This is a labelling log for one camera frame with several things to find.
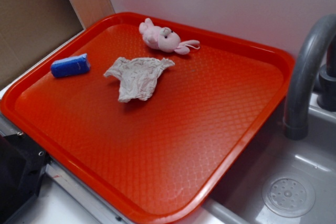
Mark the grey curved faucet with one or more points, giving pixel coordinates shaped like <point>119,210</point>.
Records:
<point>317,50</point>

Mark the brown cardboard panel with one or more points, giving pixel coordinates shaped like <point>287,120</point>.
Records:
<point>31,29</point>

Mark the pink plush bunny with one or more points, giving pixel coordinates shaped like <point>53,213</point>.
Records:
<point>165,39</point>

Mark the red plastic tray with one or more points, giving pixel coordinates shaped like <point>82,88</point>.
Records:
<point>155,161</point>

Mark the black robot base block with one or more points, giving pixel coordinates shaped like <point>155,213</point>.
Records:
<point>23,164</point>

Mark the blue sponge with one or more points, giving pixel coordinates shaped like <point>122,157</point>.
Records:
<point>70,66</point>

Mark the dark grey faucet knob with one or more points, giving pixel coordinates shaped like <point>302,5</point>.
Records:
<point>326,99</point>

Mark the grey toy sink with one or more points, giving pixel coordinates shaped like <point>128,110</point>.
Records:
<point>237,197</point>

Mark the crumpled white cloth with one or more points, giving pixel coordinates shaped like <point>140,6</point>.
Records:
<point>138,77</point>

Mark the round sink drain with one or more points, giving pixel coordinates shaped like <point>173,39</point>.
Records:
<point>288,195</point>

